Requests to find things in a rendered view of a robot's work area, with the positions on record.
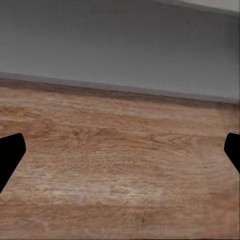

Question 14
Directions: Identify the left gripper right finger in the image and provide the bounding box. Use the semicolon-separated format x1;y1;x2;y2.
224;133;240;173

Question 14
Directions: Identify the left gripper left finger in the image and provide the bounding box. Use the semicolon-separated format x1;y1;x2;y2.
0;133;26;193

